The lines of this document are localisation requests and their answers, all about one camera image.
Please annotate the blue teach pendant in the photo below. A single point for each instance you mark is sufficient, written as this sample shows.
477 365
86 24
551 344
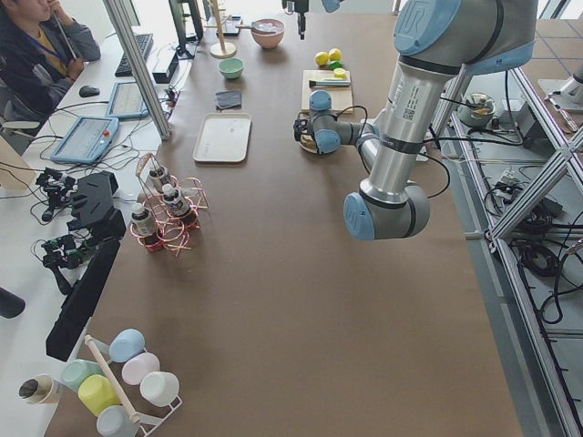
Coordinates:
86 141
126 102

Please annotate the grey folded cloth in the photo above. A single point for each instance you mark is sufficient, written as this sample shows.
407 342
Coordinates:
228 99

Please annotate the green lime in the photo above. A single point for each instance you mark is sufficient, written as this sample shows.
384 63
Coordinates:
335 64

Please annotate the mint cup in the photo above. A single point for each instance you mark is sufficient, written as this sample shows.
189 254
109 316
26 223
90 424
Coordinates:
75 373

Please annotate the blue teach pendant near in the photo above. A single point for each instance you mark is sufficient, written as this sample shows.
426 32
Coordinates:
86 141

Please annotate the white cup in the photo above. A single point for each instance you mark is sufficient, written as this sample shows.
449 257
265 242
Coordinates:
160 388

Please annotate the half lemon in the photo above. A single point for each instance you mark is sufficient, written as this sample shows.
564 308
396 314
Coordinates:
339 73

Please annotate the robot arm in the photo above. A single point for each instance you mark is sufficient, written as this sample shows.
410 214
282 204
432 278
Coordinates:
329 6
435 40

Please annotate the aluminium frame post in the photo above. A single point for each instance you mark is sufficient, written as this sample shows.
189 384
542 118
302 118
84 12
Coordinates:
119 18

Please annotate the front tea bottle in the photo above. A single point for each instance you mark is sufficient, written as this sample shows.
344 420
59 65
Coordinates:
176 204

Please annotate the blue teach pendant far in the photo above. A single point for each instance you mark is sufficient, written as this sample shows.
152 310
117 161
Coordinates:
126 102

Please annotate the lower whole lemon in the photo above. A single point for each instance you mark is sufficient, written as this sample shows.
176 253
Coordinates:
335 54

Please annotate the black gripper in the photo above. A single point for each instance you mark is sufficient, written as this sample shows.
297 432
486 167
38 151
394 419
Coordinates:
301 10
301 132

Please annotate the black long box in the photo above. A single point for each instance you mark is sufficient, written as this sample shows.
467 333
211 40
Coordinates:
80 305

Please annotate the right tea bottle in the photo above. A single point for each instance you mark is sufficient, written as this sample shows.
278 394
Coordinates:
158 178

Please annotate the steel muddler black tip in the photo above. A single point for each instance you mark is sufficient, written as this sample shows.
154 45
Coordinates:
328 83

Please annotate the black computer mouse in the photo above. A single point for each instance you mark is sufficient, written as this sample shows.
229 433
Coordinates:
88 91

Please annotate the copper wire bottle rack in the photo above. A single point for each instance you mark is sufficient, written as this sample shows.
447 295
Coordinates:
167 209

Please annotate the cream rabbit tray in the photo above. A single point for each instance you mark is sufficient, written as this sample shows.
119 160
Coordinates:
223 138

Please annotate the left tea bottle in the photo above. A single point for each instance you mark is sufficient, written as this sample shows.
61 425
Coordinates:
145 225

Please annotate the steel ice scoop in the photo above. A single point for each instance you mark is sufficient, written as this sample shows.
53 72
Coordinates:
248 27

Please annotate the grey blue cup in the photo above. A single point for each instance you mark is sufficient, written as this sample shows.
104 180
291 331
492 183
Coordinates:
114 422

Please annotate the seated person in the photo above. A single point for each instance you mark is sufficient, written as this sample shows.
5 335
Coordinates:
43 52

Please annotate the tea bottle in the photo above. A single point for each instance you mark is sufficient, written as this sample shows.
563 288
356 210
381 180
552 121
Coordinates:
158 178
176 204
145 225

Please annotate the wooden mug stand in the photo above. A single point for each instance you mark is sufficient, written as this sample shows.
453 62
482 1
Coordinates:
222 49

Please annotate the mint green bowl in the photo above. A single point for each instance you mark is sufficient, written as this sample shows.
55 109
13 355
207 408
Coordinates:
231 68

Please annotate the pink cup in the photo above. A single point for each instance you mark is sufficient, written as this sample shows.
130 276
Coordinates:
138 367

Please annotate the yellow cup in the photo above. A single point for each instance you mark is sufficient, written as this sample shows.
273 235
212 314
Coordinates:
97 393

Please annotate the bamboo cutting board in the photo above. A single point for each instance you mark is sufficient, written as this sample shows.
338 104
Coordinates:
341 96

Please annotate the whole lemon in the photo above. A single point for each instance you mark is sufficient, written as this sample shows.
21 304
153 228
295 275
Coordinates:
321 58
335 54

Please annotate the pink ice bucket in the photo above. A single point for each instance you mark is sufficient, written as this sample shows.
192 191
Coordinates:
267 32

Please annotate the black monitor stand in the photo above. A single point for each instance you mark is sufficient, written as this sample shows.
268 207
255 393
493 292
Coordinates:
188 26

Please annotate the white cup rack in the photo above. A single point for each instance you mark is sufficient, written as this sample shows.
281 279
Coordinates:
149 417

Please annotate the upper whole lemon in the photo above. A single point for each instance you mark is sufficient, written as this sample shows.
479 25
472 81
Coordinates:
321 58

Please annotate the paper cup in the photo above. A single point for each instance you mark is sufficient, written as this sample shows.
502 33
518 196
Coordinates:
42 389

